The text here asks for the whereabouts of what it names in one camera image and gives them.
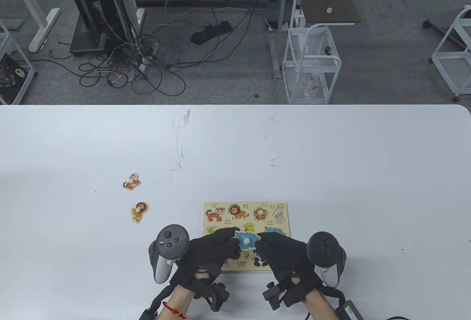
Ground person's right hand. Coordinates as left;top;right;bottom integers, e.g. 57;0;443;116
255;232;324;307

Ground person's left hand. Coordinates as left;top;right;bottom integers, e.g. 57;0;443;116
169;227;242;297

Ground plain wooden puzzle piece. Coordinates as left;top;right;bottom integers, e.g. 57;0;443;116
231;231;262;251

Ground wooden animal puzzle frame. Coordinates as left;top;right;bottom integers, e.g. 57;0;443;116
203;201;291;273

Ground lion puzzle piece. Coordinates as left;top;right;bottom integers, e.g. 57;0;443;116
131;202;149;224

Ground tiger puzzle piece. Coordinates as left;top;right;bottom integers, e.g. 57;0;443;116
122;173;141;190

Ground person's right forearm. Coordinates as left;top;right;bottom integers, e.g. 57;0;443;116
304;287;341;320

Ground person's left forearm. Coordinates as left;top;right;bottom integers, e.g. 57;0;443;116
156;285;195;320

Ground black grey hand controller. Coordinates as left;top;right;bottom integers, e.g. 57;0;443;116
307;231;347;306
148;224;190;284

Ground clear spray bottle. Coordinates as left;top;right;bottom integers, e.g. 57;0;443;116
305;73;320;99

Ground white metal trolley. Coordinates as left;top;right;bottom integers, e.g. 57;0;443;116
0;18;36;106
430;5;471;102
282;0;342;105

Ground white power strip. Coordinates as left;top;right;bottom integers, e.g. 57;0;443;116
127;60;148;82

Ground black power strip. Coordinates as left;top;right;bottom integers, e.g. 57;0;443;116
190;20;233;46

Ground dark patterned bag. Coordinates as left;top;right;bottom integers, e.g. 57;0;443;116
0;53;30;105

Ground black chair leg with caster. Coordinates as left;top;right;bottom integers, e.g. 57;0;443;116
422;18;465;49

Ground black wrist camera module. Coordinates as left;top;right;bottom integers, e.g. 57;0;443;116
262;281;291;311
201;279;230;312

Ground red string bracelet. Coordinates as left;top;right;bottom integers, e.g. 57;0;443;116
162;301;188;319

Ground tangle of black cables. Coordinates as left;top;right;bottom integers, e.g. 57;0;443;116
48;22;187;97

